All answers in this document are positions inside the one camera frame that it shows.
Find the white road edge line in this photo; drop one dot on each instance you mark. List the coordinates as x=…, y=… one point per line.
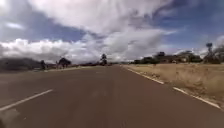
x=196, y=98

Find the lone dark tree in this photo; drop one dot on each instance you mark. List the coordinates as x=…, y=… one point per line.
x=103, y=60

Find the dry yellow grass verge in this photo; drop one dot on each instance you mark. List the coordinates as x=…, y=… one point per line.
x=186, y=75

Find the brown-grey asphalt road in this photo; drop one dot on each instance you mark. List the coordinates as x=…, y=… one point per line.
x=100, y=100

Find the dark tree clump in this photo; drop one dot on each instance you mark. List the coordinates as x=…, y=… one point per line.
x=64, y=62

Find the white dashed centre line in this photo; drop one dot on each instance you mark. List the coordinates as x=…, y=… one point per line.
x=26, y=99

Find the pale dirt roadside strip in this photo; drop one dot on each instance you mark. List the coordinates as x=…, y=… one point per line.
x=63, y=69

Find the row of trees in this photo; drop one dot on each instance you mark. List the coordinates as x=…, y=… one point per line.
x=186, y=58

